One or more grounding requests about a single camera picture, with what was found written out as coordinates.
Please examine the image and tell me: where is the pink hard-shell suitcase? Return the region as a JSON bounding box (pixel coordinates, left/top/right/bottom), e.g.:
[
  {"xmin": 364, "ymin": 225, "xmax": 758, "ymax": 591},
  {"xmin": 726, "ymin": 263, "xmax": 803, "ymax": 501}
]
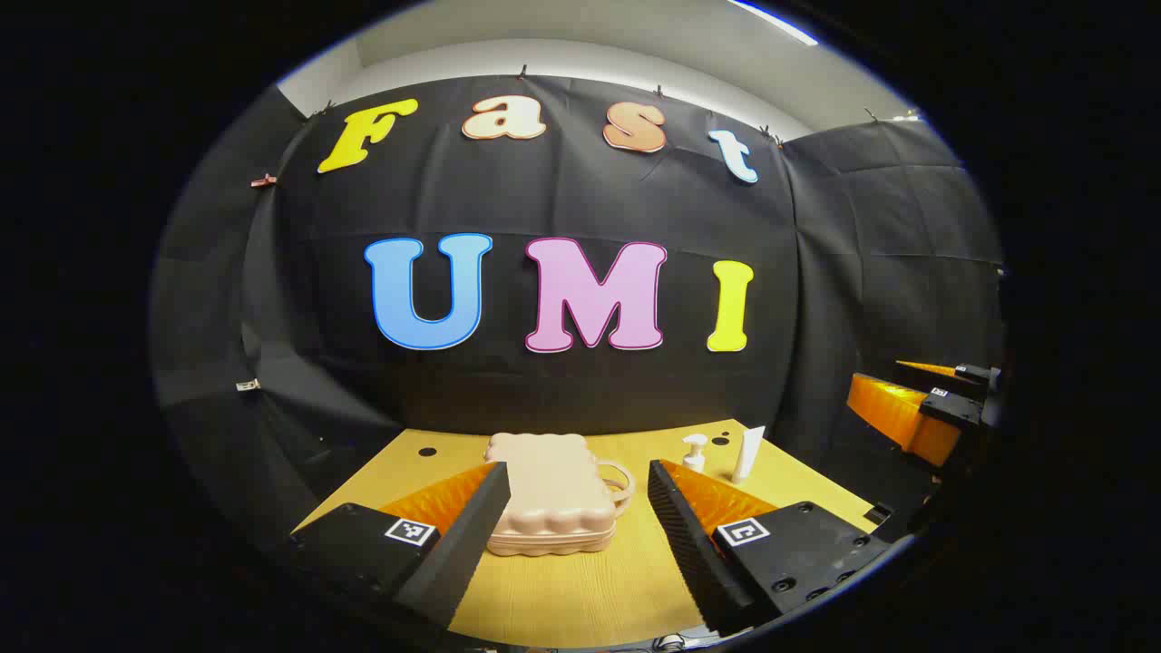
[{"xmin": 483, "ymin": 432, "xmax": 636, "ymax": 557}]

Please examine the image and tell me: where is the white squeeze tube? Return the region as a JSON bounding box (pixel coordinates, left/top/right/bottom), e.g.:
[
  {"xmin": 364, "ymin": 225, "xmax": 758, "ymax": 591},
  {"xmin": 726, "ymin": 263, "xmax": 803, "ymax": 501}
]
[{"xmin": 731, "ymin": 425, "xmax": 766, "ymax": 483}]

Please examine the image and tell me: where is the black backdrop cloth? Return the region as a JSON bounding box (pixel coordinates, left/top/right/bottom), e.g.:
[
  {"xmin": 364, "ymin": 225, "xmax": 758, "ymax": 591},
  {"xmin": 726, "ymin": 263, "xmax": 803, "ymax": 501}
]
[{"xmin": 150, "ymin": 74, "xmax": 1006, "ymax": 563}]

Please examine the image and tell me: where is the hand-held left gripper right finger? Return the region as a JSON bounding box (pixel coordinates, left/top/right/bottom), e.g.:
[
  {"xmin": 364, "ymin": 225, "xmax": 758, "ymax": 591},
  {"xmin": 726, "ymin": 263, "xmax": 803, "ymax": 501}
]
[{"xmin": 647, "ymin": 459, "xmax": 897, "ymax": 636}]

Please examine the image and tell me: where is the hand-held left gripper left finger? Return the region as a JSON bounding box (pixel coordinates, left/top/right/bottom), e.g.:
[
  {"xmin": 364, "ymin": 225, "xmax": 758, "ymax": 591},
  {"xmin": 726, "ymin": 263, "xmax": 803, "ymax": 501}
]
[{"xmin": 288, "ymin": 461, "xmax": 512, "ymax": 629}]

